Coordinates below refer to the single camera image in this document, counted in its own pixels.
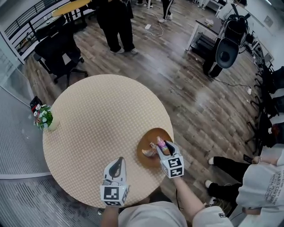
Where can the black metal railing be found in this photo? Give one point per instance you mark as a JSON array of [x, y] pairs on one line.
[[30, 25]]

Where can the person's right forearm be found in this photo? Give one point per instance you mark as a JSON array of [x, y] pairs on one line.
[[188, 195]]

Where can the white tissue pack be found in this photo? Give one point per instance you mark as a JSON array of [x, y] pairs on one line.
[[209, 21]]

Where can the potted flowers in white pot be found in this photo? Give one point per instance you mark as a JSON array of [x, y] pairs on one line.
[[44, 117]]

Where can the person's left forearm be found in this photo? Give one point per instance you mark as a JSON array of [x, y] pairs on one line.
[[109, 217]]

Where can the white power adapter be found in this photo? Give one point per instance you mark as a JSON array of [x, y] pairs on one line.
[[147, 26]]

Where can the white floor power strip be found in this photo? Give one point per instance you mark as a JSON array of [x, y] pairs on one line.
[[249, 90]]

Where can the white table with dark top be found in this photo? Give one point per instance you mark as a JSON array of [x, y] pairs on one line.
[[210, 27]]

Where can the framed wall picture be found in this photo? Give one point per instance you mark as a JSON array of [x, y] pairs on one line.
[[268, 21]]

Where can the black and red box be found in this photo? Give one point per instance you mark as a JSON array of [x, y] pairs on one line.
[[35, 102]]

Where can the small pink candy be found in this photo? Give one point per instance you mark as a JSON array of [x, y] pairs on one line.
[[160, 142]]

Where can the black office chair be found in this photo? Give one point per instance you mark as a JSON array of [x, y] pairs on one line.
[[60, 51]]

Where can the clear wrapper candy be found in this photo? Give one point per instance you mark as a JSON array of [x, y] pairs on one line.
[[148, 153]]

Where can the round table with cloth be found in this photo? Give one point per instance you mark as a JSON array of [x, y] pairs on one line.
[[99, 122]]

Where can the black metal shelf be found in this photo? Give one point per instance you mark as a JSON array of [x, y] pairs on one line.
[[203, 44]]

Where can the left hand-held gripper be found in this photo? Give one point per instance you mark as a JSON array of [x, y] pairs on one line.
[[111, 192]]

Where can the yellow round table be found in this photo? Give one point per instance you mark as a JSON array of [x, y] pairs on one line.
[[71, 6]]

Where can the person's beige sweatshirt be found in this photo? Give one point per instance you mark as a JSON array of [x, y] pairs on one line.
[[151, 215]]

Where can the brown wooden bowl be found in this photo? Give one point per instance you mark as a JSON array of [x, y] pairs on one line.
[[151, 135]]

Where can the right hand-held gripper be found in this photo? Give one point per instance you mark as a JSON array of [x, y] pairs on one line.
[[173, 166]]

